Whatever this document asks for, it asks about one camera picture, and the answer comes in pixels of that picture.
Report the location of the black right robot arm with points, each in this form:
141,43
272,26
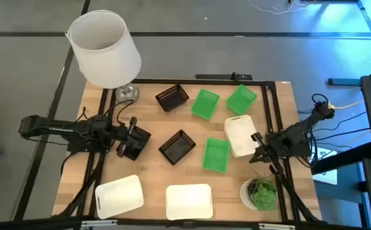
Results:
295,134

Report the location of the black slanted desk beam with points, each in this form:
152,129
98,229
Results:
342,158

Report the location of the white shade glass table lamp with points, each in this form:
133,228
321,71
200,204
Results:
105,60

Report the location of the silver metal bracket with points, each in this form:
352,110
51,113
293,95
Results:
99,223
276,226

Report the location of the white plastic storage bin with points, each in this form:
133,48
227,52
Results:
188,201
120,196
240,134

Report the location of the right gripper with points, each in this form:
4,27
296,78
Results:
267,150

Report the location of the green succulent in white pot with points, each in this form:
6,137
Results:
262,196

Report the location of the black aluminium table frame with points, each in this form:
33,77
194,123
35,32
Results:
204,81

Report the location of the yellow power splitter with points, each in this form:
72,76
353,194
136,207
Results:
331,105

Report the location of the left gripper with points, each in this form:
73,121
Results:
121,134

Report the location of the white printed sheet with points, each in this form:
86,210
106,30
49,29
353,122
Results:
327,174

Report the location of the black crossbar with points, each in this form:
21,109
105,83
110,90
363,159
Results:
28,223

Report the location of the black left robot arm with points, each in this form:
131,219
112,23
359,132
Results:
60,129

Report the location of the black mesh plastic basket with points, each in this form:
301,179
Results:
138,151
177,148
172,99

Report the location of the green mesh plastic basket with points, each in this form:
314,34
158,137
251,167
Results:
216,156
205,104
241,100

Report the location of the black flat mounting bracket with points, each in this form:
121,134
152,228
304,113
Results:
224,77

